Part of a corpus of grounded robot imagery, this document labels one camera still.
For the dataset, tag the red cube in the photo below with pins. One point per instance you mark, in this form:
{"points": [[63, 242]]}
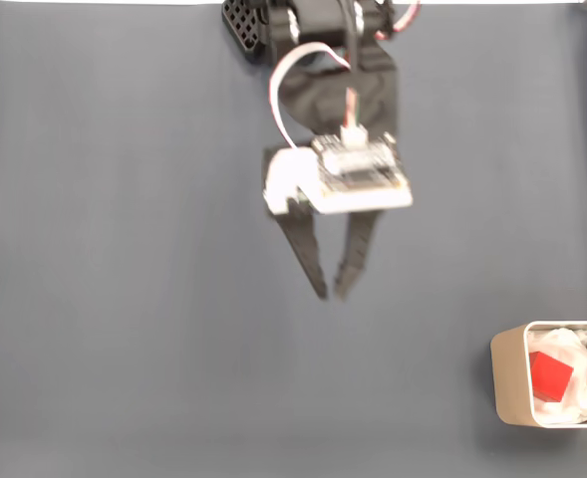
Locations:
{"points": [[549, 376]]}

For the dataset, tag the beige plastic box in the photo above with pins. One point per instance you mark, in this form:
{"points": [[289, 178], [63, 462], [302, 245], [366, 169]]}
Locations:
{"points": [[509, 378]]}

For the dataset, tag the blue-grey table mat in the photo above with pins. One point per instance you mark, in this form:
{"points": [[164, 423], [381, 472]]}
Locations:
{"points": [[123, 249]]}

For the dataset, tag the white crumpled tissue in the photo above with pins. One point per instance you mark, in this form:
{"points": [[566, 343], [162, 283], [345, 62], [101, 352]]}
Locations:
{"points": [[582, 398]]}

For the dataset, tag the white-mounted camera board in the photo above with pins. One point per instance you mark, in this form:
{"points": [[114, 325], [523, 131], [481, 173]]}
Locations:
{"points": [[353, 189]]}

